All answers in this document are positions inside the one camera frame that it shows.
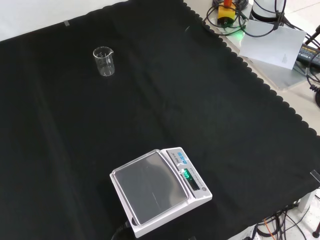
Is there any small clear glass beaker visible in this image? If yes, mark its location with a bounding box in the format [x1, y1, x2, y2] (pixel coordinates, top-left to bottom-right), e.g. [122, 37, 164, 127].
[92, 46, 116, 77]

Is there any white electronic balance steel pan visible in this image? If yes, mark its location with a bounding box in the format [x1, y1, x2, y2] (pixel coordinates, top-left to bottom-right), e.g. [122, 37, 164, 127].
[109, 146, 213, 239]

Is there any black scalloped bench cloth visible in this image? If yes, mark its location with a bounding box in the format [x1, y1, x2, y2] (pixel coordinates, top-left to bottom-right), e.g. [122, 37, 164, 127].
[0, 0, 320, 240]

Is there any yellow stop button box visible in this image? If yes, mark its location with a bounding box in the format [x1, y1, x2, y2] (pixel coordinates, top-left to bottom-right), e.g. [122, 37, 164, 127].
[216, 0, 237, 27]

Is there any pale white board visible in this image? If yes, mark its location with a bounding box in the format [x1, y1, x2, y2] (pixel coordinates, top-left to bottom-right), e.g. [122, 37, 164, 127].
[238, 19, 308, 70]

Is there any black power adapter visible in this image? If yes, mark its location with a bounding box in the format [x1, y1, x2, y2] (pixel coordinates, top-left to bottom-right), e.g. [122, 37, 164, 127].
[296, 43, 320, 68]

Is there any clear tape piece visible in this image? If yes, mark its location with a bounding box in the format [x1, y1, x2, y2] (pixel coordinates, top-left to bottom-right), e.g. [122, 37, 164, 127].
[309, 169, 320, 185]

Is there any black looped cable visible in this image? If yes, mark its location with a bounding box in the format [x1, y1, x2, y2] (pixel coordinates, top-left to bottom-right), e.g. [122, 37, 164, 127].
[202, 0, 251, 37]

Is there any black balance power cable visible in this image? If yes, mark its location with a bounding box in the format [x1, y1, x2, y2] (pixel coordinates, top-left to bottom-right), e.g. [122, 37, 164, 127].
[110, 219, 132, 240]

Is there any orange floor cable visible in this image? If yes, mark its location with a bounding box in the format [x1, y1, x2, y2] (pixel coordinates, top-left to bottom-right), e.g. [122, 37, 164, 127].
[263, 217, 274, 238]

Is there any black coiled cable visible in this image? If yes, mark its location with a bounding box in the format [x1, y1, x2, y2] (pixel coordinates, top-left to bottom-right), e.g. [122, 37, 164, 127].
[304, 24, 320, 94]

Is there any white table bracket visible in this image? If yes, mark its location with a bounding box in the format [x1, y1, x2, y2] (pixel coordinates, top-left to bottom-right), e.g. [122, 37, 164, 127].
[297, 188, 320, 214]

